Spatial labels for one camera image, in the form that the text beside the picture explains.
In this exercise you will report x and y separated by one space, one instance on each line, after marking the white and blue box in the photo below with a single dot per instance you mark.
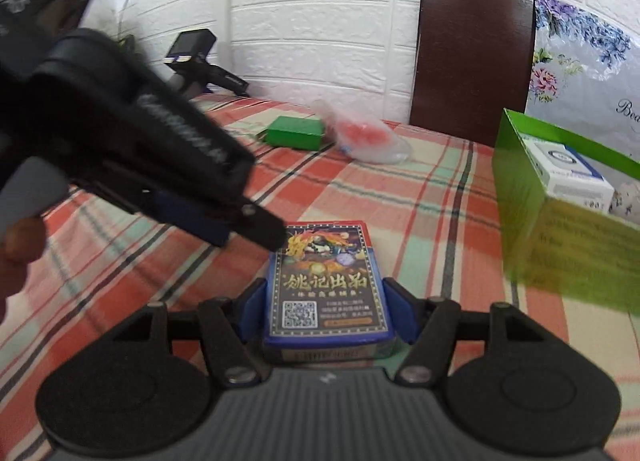
575 181

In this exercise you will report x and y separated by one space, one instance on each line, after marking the dark brown chair back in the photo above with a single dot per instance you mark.
470 61

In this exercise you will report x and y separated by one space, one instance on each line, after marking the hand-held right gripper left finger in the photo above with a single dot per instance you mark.
252 311

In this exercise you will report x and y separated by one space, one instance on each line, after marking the green and white cardboard box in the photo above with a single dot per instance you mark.
520 201

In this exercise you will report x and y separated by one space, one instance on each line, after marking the small green box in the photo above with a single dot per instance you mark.
295 133

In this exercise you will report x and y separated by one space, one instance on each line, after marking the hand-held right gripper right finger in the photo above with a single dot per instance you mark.
396 311

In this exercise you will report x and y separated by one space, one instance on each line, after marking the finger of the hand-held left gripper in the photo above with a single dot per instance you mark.
195 221
265 233

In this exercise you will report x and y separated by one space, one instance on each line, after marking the person's left hand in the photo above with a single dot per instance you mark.
20 246

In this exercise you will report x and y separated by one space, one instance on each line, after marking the playing card box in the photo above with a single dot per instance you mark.
325 286

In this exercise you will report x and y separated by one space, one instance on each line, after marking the white floral packet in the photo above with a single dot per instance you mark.
627 201

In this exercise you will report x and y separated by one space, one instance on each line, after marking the clear plastic bag red contents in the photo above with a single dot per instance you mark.
365 136

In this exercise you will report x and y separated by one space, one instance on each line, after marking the floral plastic bag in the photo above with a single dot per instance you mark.
585 81

